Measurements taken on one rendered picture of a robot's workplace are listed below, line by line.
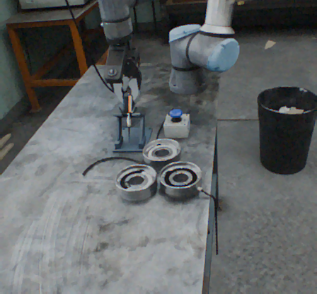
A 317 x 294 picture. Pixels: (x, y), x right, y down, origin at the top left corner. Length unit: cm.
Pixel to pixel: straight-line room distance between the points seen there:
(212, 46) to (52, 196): 67
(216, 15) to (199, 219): 66
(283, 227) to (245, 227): 19
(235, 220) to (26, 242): 128
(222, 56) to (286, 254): 101
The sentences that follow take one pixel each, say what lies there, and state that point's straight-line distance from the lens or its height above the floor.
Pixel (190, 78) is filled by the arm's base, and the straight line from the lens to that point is 137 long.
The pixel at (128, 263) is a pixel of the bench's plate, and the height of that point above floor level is 80.
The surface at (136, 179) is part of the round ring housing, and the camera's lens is 96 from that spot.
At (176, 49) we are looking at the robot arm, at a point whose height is 97.
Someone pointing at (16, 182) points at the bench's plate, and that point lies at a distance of 110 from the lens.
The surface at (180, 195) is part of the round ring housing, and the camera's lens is 89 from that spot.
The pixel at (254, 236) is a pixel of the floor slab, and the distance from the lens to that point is 191.
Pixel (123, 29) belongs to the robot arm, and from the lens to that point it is 100.
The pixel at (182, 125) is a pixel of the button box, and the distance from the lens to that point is 110.
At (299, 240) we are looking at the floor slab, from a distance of 192.
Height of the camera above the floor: 141
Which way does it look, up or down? 32 degrees down
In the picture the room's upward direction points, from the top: 7 degrees counter-clockwise
